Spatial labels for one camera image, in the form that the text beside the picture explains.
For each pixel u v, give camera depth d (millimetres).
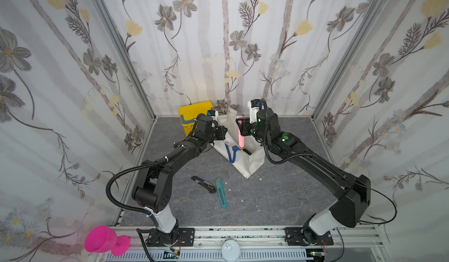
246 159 839
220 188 881
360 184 424
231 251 664
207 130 691
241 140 760
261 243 734
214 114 799
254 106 639
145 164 481
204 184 884
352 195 409
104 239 606
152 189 461
